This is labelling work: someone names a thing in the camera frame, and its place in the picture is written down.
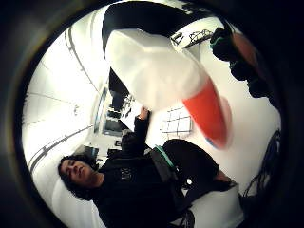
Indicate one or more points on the white bottle with orange cap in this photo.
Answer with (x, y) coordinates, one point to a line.
(152, 66)

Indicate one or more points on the white gridded window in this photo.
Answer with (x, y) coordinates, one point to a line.
(177, 122)

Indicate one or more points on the the person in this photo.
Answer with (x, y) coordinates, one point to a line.
(136, 186)

